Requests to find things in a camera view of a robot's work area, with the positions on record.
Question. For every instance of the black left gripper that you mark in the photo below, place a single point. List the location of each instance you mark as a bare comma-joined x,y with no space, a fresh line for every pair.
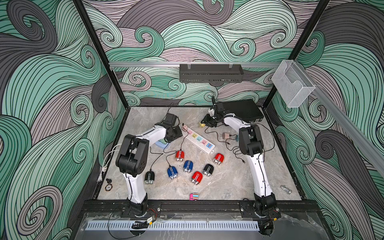
179,134

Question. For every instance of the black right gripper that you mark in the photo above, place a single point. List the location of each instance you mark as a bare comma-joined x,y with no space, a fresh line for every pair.
206,121

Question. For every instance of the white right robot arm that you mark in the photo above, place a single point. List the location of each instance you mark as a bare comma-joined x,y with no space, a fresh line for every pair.
251,145

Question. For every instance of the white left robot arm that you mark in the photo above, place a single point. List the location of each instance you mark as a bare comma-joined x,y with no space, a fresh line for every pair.
133,156

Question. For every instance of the black shaver right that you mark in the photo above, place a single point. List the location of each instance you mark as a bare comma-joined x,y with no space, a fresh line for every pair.
208,170

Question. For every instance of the red shaver front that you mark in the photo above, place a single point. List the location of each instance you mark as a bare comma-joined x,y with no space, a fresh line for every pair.
196,178

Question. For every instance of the blue round power socket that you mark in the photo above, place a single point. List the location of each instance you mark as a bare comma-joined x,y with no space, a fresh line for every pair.
161,144

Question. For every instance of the white long power strip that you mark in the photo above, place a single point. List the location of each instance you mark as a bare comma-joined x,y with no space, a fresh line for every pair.
199,141

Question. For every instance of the black briefcase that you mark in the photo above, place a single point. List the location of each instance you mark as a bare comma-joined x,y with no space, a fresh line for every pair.
246,110

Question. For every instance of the pink striped small box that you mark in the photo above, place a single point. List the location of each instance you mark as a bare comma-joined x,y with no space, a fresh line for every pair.
194,197

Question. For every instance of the small round copper object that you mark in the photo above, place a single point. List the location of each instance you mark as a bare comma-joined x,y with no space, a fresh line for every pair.
108,187

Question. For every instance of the black wall shelf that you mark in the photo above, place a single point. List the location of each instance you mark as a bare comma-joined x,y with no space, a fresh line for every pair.
212,74

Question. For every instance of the aluminium wall rail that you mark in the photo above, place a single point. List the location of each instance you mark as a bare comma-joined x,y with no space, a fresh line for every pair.
166,64

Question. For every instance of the clear acrylic wall holder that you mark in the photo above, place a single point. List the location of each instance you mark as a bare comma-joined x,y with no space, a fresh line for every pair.
293,83

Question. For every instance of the black front mounting rail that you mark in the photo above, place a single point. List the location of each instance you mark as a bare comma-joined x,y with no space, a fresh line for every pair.
163,208

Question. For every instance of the white slotted cable duct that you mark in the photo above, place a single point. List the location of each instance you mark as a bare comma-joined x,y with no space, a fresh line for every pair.
176,226

